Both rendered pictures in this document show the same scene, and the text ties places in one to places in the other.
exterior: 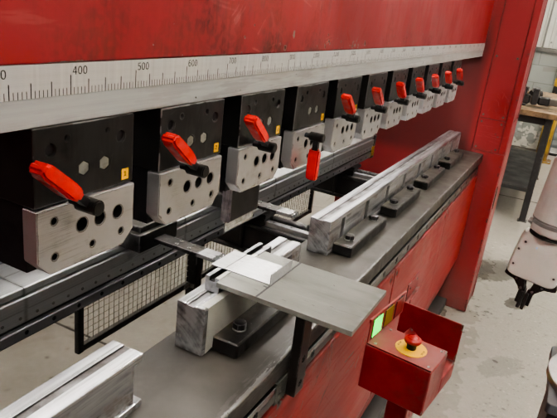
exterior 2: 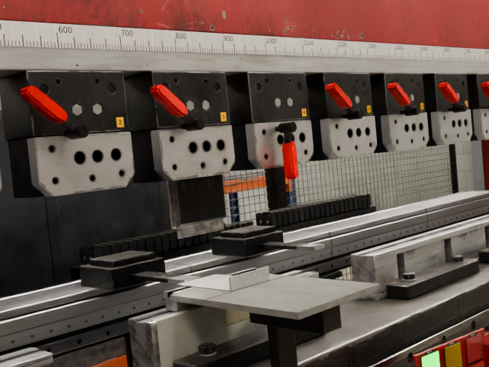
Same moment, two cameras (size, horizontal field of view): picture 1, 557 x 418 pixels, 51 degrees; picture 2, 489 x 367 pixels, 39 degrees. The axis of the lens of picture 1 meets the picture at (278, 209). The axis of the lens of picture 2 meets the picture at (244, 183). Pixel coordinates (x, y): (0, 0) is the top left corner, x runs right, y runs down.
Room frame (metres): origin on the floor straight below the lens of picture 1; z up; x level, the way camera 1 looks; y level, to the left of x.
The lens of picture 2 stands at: (-0.02, -0.40, 1.22)
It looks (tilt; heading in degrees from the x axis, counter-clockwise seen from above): 3 degrees down; 20
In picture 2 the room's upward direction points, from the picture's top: 6 degrees counter-clockwise
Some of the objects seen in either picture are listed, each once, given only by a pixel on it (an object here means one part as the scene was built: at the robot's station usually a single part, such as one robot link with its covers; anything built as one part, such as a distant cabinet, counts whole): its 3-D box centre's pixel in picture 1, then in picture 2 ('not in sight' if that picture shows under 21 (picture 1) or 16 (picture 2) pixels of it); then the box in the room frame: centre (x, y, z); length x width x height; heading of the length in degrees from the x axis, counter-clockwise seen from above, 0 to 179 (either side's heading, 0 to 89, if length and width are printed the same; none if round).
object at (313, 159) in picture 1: (312, 156); (287, 151); (1.14, -0.05, 1.20); 0.04 x 0.02 x 0.10; 64
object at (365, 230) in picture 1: (360, 234); (435, 277); (1.54, -0.24, 0.89); 0.30 x 0.05 x 0.03; 154
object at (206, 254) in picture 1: (167, 236); (145, 270); (1.09, 0.22, 1.01); 0.26 x 0.12 x 0.05; 64
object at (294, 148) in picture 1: (292, 121); (265, 121); (1.18, -0.01, 1.26); 0.15 x 0.09 x 0.17; 154
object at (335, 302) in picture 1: (302, 289); (271, 292); (0.96, -0.06, 1.00); 0.26 x 0.18 x 0.01; 64
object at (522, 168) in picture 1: (515, 113); not in sight; (5.47, -2.08, 0.75); 1.80 x 0.75 x 1.50; 156
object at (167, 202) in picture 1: (170, 154); (68, 133); (0.82, 0.17, 1.26); 0.15 x 0.09 x 0.17; 154
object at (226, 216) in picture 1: (240, 201); (199, 204); (1.02, 0.07, 1.13); 0.10 x 0.02 x 0.10; 154
